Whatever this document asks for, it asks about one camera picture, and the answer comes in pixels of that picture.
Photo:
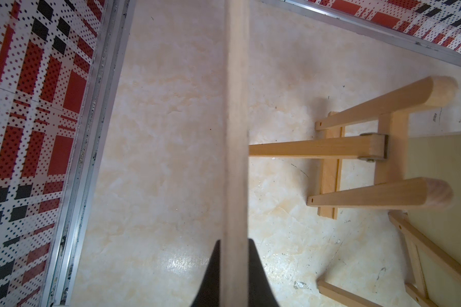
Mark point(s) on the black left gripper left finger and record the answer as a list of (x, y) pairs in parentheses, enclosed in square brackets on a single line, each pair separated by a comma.
[(209, 291)]

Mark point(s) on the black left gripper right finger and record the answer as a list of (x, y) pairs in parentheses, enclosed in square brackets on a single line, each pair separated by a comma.
[(259, 290)]

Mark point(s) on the plywood board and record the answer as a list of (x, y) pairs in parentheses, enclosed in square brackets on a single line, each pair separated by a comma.
[(234, 244), (439, 157)]

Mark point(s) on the wooden easel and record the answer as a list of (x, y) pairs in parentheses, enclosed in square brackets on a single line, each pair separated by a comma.
[(374, 131), (414, 241)]

